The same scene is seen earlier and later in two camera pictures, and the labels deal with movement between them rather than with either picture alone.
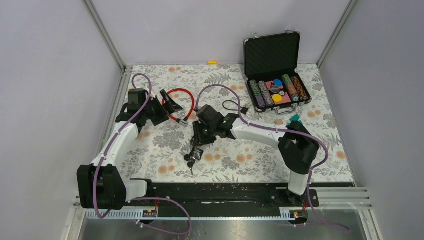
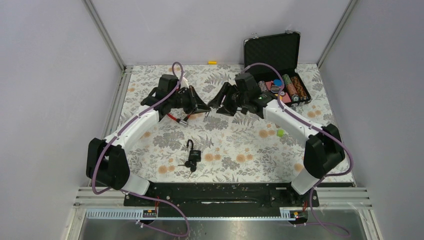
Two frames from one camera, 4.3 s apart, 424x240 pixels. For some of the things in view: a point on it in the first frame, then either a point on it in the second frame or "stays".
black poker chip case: x=271 y=65 stays
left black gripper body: x=155 y=111 -> x=187 y=102
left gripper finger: x=172 y=107 -> x=201 y=108
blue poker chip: x=278 y=82 stays
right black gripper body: x=205 y=134 -> x=232 y=96
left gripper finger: x=168 y=99 -> x=200 y=103
